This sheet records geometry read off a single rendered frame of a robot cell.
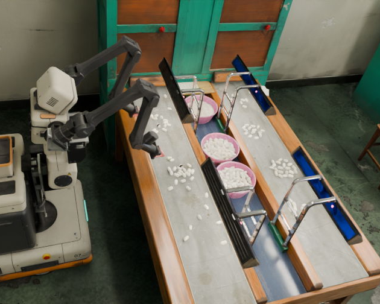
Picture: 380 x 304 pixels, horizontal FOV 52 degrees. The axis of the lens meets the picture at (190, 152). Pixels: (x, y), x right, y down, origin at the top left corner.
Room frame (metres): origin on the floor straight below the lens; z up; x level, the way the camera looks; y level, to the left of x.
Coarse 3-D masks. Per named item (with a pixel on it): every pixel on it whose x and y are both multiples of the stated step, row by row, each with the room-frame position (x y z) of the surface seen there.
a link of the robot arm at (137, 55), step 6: (138, 54) 1.90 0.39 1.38; (126, 60) 1.92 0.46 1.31; (132, 60) 1.88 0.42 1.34; (138, 60) 1.90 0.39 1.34; (126, 66) 1.90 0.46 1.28; (132, 66) 1.92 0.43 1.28; (120, 72) 1.92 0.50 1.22; (126, 72) 1.91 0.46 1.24; (120, 78) 1.90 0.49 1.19; (126, 78) 1.91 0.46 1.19; (114, 84) 1.92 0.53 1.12; (120, 84) 1.90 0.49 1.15; (114, 90) 1.90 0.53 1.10; (120, 90) 1.90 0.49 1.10; (108, 96) 1.92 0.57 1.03; (114, 96) 1.88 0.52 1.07
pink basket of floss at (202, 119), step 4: (196, 96) 2.46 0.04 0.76; (204, 96) 2.47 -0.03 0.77; (188, 100) 2.42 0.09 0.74; (204, 100) 2.46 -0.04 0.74; (208, 100) 2.46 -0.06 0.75; (212, 100) 2.44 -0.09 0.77; (212, 104) 2.43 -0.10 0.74; (216, 104) 2.40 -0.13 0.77; (216, 108) 2.37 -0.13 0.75; (216, 112) 2.30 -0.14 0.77; (200, 116) 2.22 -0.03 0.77; (204, 116) 2.23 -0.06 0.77; (208, 116) 2.24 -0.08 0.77; (212, 116) 2.29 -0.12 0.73; (200, 120) 2.23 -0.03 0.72; (204, 120) 2.25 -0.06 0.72; (208, 120) 2.27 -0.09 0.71
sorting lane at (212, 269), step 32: (160, 96) 2.41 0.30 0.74; (160, 128) 2.04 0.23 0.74; (160, 160) 1.73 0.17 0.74; (192, 160) 1.79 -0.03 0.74; (160, 192) 1.47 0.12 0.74; (192, 192) 1.52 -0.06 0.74; (192, 224) 1.29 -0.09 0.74; (192, 256) 1.09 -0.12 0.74; (224, 256) 1.13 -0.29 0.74; (192, 288) 0.92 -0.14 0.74; (224, 288) 0.95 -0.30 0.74
